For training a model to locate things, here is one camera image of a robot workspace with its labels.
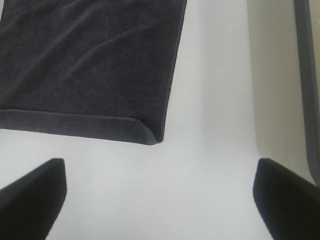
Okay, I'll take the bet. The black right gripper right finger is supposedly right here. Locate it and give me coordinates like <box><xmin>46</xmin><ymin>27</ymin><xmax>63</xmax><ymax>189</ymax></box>
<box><xmin>252</xmin><ymin>158</ymin><xmax>320</xmax><ymax>240</ymax></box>

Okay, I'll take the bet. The beige bin with grey rim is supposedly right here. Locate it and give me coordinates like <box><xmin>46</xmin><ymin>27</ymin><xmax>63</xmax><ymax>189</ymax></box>
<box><xmin>247</xmin><ymin>0</ymin><xmax>320</xmax><ymax>186</ymax></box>

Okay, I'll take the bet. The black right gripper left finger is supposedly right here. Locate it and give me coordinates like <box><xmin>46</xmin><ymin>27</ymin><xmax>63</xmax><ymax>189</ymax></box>
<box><xmin>0</xmin><ymin>158</ymin><xmax>67</xmax><ymax>240</ymax></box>

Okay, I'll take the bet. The dark navy towel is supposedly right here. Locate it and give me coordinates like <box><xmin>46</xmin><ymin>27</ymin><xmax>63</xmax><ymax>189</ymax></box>
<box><xmin>0</xmin><ymin>0</ymin><xmax>187</xmax><ymax>145</ymax></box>

